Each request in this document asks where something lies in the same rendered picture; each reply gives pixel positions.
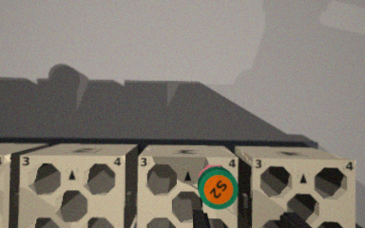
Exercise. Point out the beige block with holes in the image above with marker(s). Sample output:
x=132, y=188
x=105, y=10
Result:
x=69, y=185
x=317, y=185
x=166, y=201
x=10, y=179

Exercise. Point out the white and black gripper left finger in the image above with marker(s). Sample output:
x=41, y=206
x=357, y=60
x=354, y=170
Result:
x=200, y=219

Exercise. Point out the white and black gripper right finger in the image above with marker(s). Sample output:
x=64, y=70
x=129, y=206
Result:
x=292, y=220

